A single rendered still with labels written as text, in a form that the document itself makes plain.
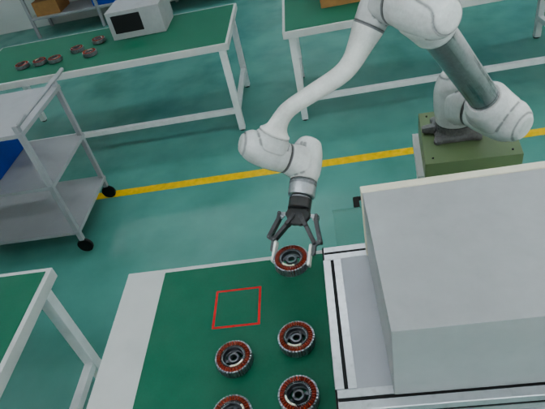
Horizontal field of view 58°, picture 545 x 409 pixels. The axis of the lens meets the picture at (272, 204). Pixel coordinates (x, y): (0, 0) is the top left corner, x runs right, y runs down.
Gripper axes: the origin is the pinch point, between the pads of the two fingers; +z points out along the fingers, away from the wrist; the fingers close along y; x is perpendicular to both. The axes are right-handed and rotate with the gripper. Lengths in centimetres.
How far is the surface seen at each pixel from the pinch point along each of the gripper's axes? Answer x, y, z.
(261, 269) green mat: -17.1, 15.6, 1.8
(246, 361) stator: 5.6, 7.1, 32.8
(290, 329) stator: -1.5, -2.8, 21.6
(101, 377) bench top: 8, 53, 45
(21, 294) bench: -6, 107, 24
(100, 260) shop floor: -113, 159, -9
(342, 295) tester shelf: 33.2, -23.7, 13.9
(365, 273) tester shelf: 29.4, -27.7, 7.4
